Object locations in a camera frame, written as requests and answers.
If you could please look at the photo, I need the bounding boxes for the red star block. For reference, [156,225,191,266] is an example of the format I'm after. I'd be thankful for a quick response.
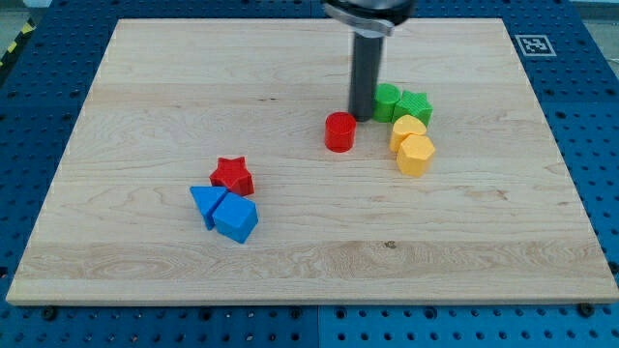
[209,157,254,196]

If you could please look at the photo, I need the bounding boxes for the black board stopper bolt right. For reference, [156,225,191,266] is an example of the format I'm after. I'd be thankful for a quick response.
[577,303,596,318]

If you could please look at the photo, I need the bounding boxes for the blue cube block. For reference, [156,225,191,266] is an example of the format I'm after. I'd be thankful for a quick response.
[213,192,258,244]

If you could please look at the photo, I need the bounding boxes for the green cylinder block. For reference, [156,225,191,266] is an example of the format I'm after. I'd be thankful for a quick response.
[372,83,401,123]

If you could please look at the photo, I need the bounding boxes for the black board stopper bolt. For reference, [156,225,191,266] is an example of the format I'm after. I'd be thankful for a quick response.
[41,305,57,321]
[577,303,596,318]

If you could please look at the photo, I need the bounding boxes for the black board stopper bolt left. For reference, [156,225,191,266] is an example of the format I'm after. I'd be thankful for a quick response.
[41,305,57,321]

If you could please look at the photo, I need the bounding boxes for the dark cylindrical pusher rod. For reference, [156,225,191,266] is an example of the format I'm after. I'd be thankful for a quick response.
[348,32,383,122]

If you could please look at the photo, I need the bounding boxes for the blue triangle block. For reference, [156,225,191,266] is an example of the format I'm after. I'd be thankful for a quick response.
[190,186,228,230]

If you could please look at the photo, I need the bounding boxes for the red cylinder block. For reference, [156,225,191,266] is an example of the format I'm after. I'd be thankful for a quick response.
[324,111,357,153]

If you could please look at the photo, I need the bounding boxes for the yellow hexagon block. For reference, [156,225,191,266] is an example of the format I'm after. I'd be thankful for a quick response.
[397,134,435,177]

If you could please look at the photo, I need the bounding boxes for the yellow heart block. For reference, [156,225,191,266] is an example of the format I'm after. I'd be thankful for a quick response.
[389,114,427,152]

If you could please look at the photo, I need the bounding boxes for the green star block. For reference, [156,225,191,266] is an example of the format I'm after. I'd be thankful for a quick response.
[391,90,433,126]

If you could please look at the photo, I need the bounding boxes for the wooden board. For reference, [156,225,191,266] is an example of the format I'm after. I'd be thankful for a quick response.
[7,18,618,306]

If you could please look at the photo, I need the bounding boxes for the white fiducial marker tag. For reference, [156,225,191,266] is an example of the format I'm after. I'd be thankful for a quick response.
[515,34,556,57]

